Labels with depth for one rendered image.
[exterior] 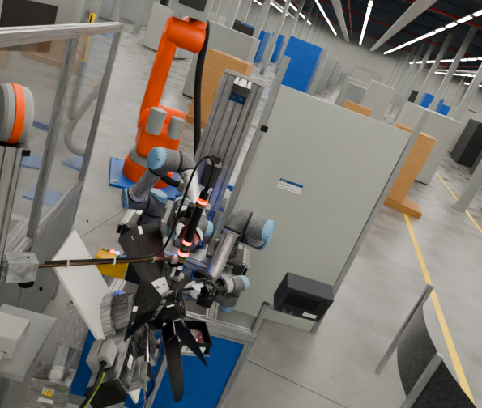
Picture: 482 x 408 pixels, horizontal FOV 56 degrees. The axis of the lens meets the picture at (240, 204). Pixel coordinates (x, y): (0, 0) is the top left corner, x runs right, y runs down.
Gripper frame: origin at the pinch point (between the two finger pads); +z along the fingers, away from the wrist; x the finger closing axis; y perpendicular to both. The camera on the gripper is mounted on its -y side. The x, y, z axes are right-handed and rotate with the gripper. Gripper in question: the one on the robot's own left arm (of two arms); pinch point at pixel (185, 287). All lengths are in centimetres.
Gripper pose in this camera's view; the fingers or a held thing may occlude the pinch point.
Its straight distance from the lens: 208.4
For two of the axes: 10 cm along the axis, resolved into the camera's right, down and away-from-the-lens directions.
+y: 5.5, 5.8, -6.0
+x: -4.0, 8.1, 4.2
